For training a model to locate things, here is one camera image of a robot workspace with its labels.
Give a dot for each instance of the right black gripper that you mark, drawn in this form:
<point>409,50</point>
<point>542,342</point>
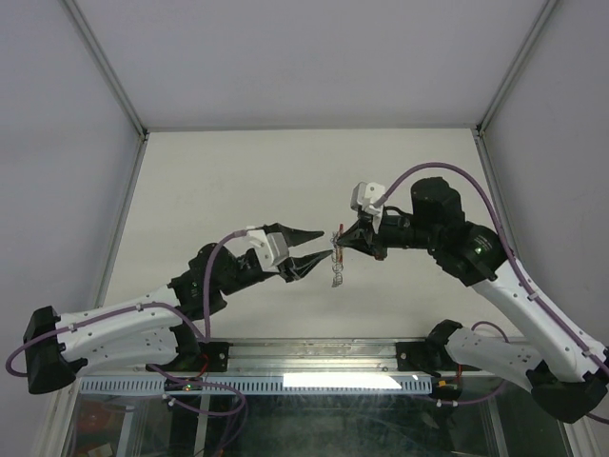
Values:
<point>361,239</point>

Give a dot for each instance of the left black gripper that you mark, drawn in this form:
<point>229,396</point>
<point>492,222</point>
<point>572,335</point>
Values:
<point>296,267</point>

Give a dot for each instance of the red handled keyring holder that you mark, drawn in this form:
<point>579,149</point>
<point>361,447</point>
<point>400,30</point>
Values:
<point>337,258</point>

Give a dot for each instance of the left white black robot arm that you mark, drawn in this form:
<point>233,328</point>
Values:
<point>168,326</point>

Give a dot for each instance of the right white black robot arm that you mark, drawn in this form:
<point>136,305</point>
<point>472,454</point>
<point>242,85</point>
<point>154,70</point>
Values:
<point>563,368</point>

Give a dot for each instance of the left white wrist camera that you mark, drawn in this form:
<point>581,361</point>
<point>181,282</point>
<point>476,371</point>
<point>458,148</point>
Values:
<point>272,249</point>

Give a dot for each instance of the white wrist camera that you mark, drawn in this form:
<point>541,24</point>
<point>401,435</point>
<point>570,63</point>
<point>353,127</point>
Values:
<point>272,249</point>
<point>368,199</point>

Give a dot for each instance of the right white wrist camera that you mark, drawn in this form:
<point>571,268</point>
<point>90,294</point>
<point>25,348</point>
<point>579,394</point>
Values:
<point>368,199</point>

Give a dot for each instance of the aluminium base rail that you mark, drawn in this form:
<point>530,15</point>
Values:
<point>267,357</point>

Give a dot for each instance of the white slotted cable duct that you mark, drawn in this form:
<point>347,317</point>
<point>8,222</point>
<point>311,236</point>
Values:
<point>292,383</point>

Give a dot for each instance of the right aluminium frame post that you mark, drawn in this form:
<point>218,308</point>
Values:
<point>518,63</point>

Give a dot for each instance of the aluminium frame post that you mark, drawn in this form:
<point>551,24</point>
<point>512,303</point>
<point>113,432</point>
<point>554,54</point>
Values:
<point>518,63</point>
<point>96,52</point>

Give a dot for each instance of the left aluminium frame post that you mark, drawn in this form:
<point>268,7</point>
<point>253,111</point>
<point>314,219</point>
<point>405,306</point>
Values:
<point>96,52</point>

